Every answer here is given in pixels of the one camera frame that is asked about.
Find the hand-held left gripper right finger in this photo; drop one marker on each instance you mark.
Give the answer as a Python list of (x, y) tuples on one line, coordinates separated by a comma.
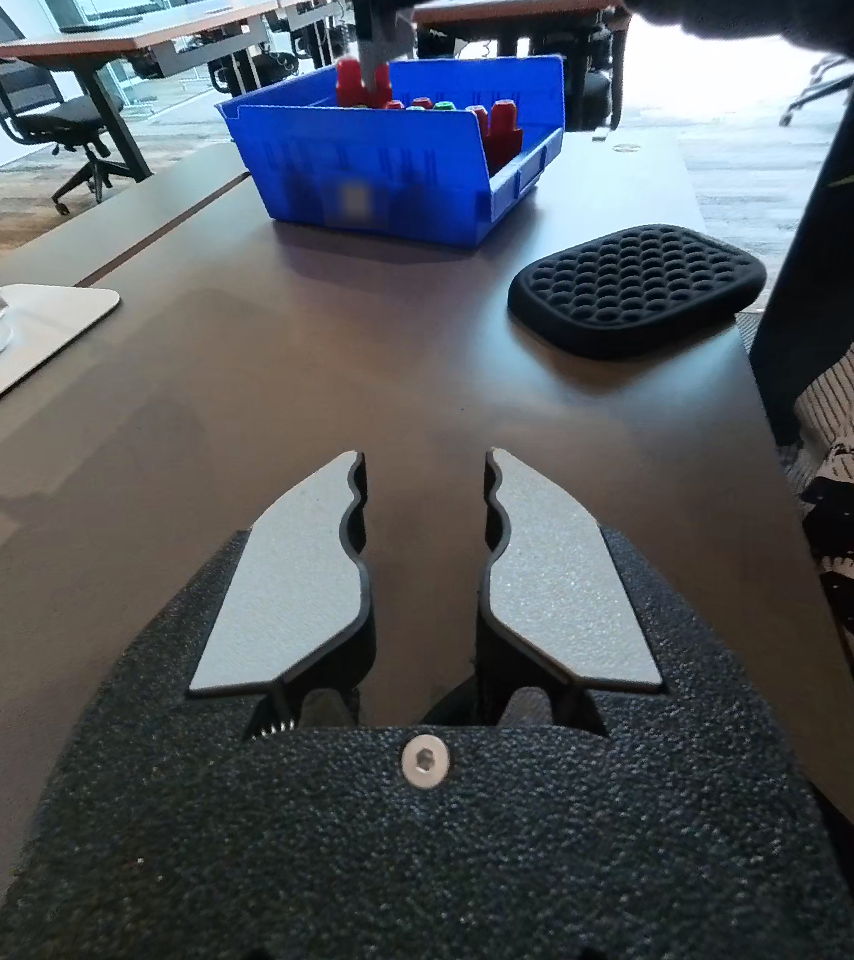
[(569, 600)]

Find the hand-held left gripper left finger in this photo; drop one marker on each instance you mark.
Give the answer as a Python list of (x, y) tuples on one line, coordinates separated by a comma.
[(285, 600)]

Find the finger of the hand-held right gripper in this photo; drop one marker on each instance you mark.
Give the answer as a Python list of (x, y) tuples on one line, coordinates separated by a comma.
[(385, 30)]

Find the red two-stud mega block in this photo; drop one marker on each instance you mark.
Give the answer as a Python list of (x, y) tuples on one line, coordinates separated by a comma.
[(360, 83)]

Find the blue bin with white label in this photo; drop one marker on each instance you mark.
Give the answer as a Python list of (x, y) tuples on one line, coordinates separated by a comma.
[(382, 180)]

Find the row of background desks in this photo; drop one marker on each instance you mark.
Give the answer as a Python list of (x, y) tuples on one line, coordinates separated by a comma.
[(532, 45)]

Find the wooden background desk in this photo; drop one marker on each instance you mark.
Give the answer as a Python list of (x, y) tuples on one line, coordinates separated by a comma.
[(142, 30)]

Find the black honeycomb rubber pad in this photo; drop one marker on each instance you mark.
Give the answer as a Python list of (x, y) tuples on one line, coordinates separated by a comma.
[(637, 293)]

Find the black office chair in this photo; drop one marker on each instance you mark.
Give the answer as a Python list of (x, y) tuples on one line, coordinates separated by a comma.
[(52, 113), (824, 83)]

